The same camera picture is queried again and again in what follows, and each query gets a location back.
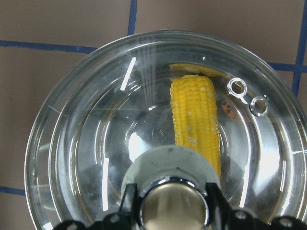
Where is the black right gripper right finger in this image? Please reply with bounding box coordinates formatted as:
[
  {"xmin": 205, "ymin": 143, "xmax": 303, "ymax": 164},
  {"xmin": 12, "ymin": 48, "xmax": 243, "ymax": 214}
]
[{"xmin": 205, "ymin": 183, "xmax": 235, "ymax": 230}]

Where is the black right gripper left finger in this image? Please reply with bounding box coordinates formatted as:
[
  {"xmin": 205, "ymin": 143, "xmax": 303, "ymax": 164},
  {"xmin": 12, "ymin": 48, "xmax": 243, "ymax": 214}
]
[{"xmin": 118, "ymin": 183, "xmax": 144, "ymax": 230}]

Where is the yellow corn cob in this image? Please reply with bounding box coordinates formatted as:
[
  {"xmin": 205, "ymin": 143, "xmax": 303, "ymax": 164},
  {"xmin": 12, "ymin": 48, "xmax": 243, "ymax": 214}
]
[{"xmin": 170, "ymin": 63, "xmax": 221, "ymax": 176}]

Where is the glass pot lid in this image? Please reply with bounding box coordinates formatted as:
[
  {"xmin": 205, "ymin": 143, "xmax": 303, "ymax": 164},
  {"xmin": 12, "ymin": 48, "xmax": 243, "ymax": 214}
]
[{"xmin": 24, "ymin": 30, "xmax": 307, "ymax": 230}]

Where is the pale green steel pot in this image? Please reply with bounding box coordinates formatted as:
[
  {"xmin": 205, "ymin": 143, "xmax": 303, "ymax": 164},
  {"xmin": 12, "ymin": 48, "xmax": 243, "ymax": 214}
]
[{"xmin": 24, "ymin": 30, "xmax": 307, "ymax": 230}]

